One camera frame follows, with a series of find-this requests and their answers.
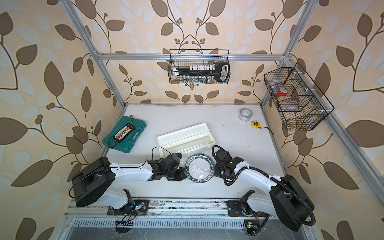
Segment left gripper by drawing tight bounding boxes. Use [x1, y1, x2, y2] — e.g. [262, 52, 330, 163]
[163, 167, 189, 182]

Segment green rimmed white plate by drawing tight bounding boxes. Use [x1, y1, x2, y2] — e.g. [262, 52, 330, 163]
[185, 154, 215, 184]

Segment clear plastic wrap sheet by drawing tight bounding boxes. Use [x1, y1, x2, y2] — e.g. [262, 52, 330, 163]
[181, 145, 216, 185]

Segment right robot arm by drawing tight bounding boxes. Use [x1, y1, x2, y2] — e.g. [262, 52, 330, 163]
[212, 145, 316, 232]

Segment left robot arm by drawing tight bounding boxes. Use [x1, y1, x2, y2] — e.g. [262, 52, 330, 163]
[69, 153, 187, 214]

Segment green plastic tool case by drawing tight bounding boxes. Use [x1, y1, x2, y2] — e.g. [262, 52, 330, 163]
[103, 116, 147, 153]

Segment yellow tape measure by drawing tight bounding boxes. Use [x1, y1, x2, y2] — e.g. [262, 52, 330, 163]
[252, 121, 261, 129]

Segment clear tape roll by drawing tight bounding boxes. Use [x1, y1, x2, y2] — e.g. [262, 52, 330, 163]
[239, 108, 253, 122]

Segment red capped item in basket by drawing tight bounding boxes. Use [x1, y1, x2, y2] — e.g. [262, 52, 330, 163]
[278, 88, 289, 97]

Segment black socket set holder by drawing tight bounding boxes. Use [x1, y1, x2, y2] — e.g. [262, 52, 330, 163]
[168, 62, 231, 83]

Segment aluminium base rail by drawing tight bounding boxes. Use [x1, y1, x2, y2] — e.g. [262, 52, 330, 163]
[63, 197, 313, 219]

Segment black charger board with cables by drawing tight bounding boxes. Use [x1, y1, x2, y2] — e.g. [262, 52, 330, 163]
[107, 115, 136, 149]

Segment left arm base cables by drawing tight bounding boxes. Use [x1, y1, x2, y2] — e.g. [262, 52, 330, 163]
[115, 201, 148, 234]

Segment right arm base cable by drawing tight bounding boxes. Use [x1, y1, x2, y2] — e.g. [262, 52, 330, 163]
[244, 209, 278, 236]

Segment black wire basket right wall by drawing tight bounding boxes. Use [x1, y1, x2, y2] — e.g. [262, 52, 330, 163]
[264, 63, 335, 131]

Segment black wire basket wall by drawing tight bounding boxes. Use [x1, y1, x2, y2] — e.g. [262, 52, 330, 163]
[168, 48, 231, 84]
[264, 63, 335, 131]

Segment black wire basket back wall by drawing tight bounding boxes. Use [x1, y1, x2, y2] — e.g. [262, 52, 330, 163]
[168, 48, 231, 84]

